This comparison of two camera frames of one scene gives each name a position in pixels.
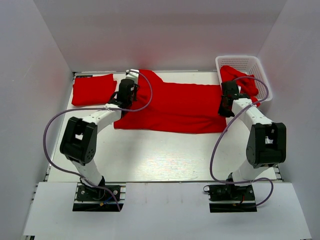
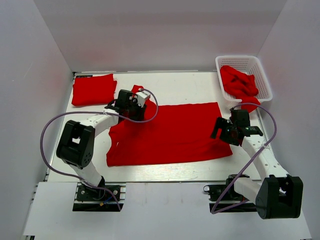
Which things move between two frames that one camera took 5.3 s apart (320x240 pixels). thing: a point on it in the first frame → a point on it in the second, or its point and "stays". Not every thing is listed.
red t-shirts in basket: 246,82 stays
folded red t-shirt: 95,90 stays
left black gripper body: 132,97 → 134,101
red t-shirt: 174,108 → 166,134
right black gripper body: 225,111 → 227,133
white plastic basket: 251,64 stays
